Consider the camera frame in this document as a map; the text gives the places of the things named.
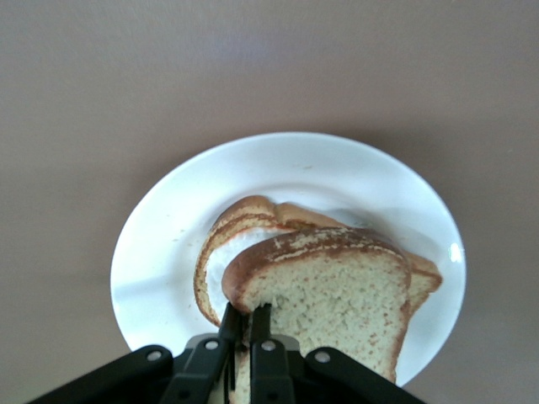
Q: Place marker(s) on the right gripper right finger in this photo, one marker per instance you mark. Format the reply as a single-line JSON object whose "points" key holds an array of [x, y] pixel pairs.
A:
{"points": [[269, 370]]}

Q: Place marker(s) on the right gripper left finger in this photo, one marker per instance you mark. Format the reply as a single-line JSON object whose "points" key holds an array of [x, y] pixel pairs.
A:
{"points": [[202, 366]]}

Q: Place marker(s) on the brown bread slice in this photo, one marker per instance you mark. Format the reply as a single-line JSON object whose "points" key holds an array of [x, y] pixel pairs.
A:
{"points": [[252, 208], [337, 294]]}

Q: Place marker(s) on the white round plate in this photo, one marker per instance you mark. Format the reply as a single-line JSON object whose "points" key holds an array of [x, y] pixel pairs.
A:
{"points": [[295, 168]]}

